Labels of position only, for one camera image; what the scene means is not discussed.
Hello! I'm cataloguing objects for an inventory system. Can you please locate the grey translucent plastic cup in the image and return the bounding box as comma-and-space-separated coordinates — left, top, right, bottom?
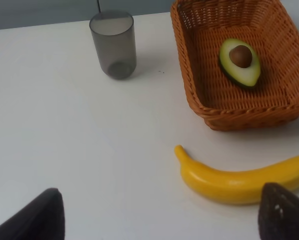
89, 10, 137, 80

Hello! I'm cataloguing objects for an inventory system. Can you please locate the yellow banana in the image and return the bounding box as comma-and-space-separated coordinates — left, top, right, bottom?
174, 145, 299, 205

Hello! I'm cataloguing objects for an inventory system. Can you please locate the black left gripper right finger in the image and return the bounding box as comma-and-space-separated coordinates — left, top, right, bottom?
257, 182, 299, 240

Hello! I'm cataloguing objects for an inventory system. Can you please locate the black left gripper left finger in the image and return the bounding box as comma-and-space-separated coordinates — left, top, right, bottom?
0, 188, 65, 240

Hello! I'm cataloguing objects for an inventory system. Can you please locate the brown wicker basket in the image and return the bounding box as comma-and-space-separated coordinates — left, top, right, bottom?
170, 0, 299, 131

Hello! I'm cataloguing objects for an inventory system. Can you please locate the halved avocado with pit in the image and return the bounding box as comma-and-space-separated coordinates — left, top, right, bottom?
218, 38, 261, 88

